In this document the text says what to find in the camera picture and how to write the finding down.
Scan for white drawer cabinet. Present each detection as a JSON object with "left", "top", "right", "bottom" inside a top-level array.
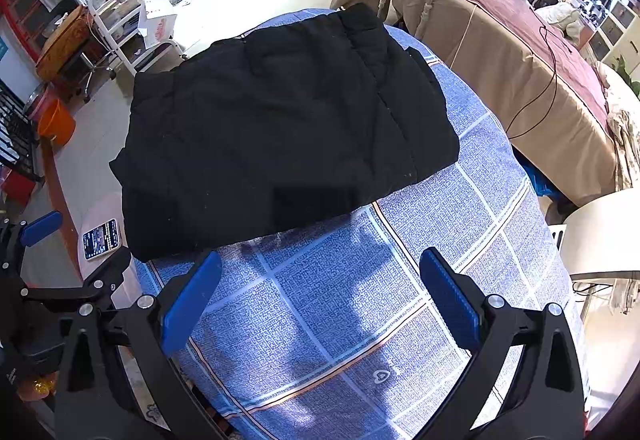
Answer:
[{"left": 580, "top": 0, "right": 640, "bottom": 70}]

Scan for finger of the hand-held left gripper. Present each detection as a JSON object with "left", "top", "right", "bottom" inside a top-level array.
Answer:
[
  {"left": 0, "top": 211, "right": 64, "bottom": 271},
  {"left": 19, "top": 247, "right": 132, "bottom": 305}
]

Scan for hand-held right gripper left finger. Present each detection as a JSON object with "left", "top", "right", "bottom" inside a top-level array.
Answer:
[{"left": 52, "top": 250, "right": 227, "bottom": 440}]

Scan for white paper bag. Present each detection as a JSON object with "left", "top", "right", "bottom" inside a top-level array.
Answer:
[{"left": 141, "top": 0, "right": 179, "bottom": 49}]

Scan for black cable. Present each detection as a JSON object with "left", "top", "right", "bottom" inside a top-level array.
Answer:
[{"left": 505, "top": 20, "right": 572, "bottom": 141}]

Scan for blue checked bed sheet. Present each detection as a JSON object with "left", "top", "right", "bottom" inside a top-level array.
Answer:
[{"left": 132, "top": 8, "right": 591, "bottom": 440}]

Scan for white curved beauty machine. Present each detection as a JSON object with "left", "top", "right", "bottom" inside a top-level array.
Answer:
[{"left": 550, "top": 189, "right": 640, "bottom": 281}]

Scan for smartphone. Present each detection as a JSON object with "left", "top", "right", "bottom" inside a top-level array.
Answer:
[{"left": 82, "top": 218, "right": 122, "bottom": 261}]

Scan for black metal rack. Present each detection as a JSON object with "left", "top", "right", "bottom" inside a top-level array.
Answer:
[{"left": 0, "top": 80, "right": 45, "bottom": 183}]

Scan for white trolley cart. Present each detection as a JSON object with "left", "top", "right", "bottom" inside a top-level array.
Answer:
[{"left": 87, "top": 0, "right": 187, "bottom": 76}]

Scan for blue plastic bins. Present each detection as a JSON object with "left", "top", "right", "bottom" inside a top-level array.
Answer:
[{"left": 520, "top": 159, "right": 557, "bottom": 201}]

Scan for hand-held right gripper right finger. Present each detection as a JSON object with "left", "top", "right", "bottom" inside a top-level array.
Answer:
[{"left": 414, "top": 247, "right": 587, "bottom": 440}]

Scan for wooden tray stool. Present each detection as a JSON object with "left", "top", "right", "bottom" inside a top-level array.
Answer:
[{"left": 35, "top": 4, "right": 118, "bottom": 103}]

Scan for brown covered massage bed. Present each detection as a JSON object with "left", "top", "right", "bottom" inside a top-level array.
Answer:
[{"left": 390, "top": 0, "right": 621, "bottom": 208}]

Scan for orange bucket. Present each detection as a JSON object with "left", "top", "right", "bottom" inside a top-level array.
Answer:
[{"left": 37, "top": 97, "right": 77, "bottom": 147}]

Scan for black padded jacket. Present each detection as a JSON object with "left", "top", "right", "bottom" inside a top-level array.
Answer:
[{"left": 109, "top": 4, "right": 461, "bottom": 263}]

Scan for crumpled gold blanket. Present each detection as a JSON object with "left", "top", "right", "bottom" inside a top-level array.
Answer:
[{"left": 597, "top": 62, "right": 640, "bottom": 191}]

